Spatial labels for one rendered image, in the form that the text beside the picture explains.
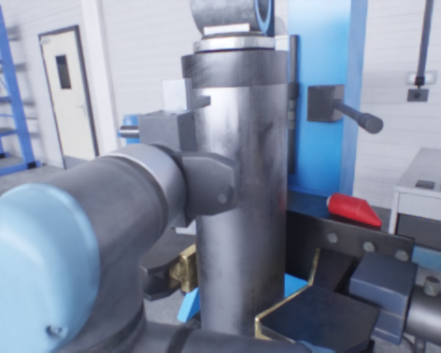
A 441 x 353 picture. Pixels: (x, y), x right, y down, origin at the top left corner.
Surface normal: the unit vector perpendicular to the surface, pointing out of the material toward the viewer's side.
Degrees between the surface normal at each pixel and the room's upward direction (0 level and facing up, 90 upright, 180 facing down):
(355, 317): 0
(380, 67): 90
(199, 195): 90
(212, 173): 90
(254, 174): 90
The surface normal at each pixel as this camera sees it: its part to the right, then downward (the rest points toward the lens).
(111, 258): 0.96, 0.00
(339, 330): -0.04, -0.95
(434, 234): -0.61, 0.27
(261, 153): 0.35, 0.27
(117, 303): 0.86, 0.12
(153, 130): -0.27, 0.31
